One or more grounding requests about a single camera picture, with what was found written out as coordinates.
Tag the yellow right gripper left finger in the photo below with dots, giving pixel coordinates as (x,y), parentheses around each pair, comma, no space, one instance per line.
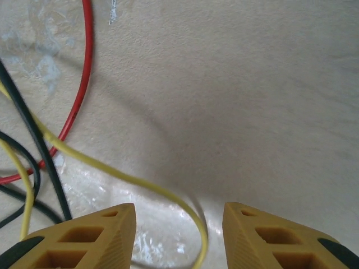
(112,224)

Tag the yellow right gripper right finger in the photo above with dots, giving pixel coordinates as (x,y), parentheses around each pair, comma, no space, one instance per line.
(246,232)

